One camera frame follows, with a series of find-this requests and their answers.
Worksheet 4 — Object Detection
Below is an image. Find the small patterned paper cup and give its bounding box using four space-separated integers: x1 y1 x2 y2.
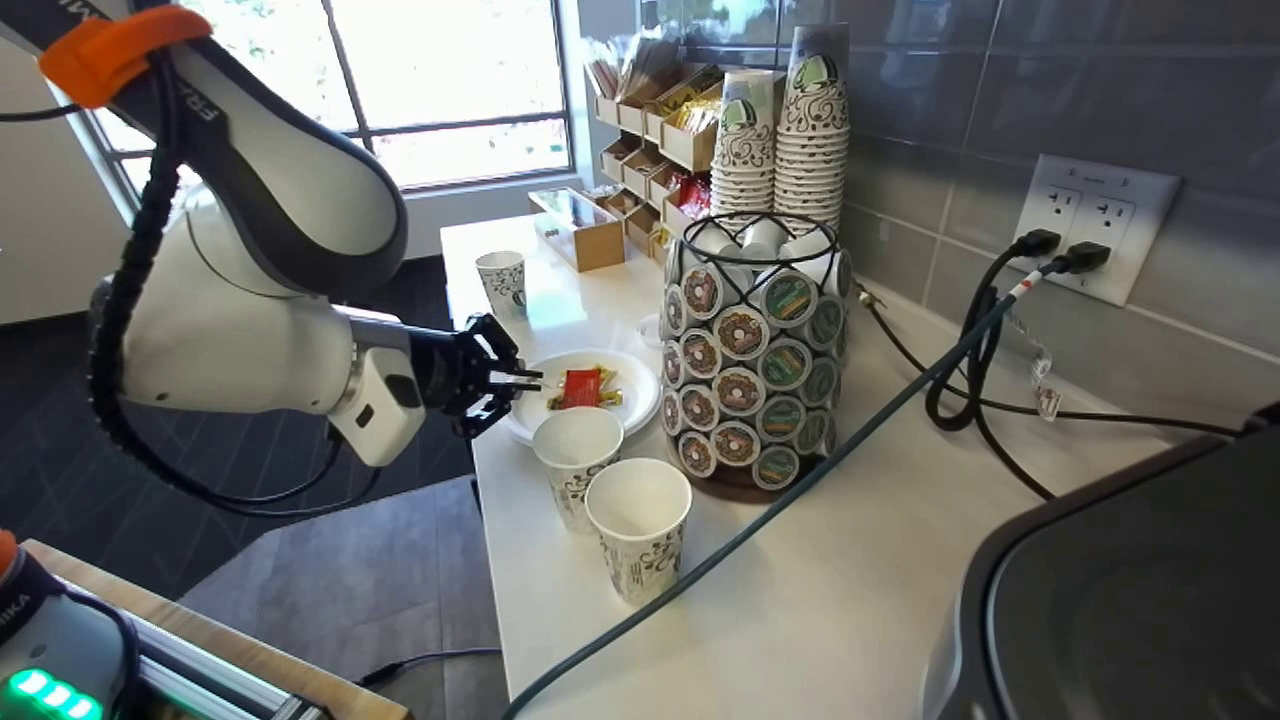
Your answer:
473 249 530 324

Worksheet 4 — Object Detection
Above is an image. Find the thin black counter cable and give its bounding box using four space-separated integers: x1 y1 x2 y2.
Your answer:
850 280 1253 441

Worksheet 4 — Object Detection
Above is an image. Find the short stack of paper cups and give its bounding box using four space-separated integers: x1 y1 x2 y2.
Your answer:
706 67 784 218

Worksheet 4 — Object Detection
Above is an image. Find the orange strap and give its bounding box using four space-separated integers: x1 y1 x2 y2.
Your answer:
35 0 214 112

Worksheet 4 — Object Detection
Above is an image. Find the long dark green cable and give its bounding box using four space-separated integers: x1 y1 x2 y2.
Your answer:
497 283 1021 720

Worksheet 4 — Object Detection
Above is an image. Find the medium patterned paper cup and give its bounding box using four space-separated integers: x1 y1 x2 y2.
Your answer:
528 403 627 540

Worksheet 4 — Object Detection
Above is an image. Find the snack display rack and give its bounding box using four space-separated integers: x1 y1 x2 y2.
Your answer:
584 32 730 262

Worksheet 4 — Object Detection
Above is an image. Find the controller with green light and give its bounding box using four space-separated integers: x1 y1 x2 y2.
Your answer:
0 525 140 720

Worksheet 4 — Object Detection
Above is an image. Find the wire coffee pod carousel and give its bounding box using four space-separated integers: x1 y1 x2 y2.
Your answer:
654 209 850 509

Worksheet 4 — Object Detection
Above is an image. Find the black looped power cable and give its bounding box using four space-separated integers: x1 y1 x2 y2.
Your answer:
922 249 1089 509

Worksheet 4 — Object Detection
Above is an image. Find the red snack packet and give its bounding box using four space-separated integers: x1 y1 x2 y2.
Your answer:
549 362 627 411

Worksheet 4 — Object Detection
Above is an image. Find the black power plug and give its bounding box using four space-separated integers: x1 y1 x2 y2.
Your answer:
1051 241 1116 280
1006 225 1068 262

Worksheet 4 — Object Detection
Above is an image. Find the white cable tag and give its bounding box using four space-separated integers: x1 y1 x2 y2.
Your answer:
1029 347 1068 426

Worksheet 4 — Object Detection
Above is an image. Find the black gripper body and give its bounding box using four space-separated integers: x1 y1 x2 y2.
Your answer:
403 327 487 421

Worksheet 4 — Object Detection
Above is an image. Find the black appliance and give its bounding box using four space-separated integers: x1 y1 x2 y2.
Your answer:
917 400 1280 720

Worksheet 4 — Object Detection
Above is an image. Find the wooden box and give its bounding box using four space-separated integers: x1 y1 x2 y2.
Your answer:
528 185 631 274

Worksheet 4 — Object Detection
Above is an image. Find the black floor cable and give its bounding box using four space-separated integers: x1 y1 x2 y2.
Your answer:
353 644 502 693

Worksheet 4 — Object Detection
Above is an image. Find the white wall outlet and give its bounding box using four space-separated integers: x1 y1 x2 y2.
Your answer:
1012 151 1183 309

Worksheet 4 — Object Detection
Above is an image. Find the tall stack of paper cups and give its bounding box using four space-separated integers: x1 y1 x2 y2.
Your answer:
771 19 854 241

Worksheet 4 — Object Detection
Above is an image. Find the large patterned paper cup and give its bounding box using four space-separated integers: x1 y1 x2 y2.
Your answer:
584 456 699 606

